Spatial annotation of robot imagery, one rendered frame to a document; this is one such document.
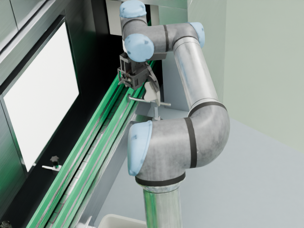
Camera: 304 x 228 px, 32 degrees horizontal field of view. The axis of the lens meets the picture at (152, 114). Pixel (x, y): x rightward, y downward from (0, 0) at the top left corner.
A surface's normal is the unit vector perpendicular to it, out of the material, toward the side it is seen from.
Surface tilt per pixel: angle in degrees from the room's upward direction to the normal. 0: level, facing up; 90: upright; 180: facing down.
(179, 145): 47
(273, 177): 0
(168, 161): 68
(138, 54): 91
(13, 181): 90
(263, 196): 0
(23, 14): 90
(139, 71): 1
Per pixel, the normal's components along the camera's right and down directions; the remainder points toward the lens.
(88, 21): 0.95, 0.16
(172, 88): -0.31, 0.65
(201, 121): 0.07, -0.77
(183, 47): -0.42, -0.60
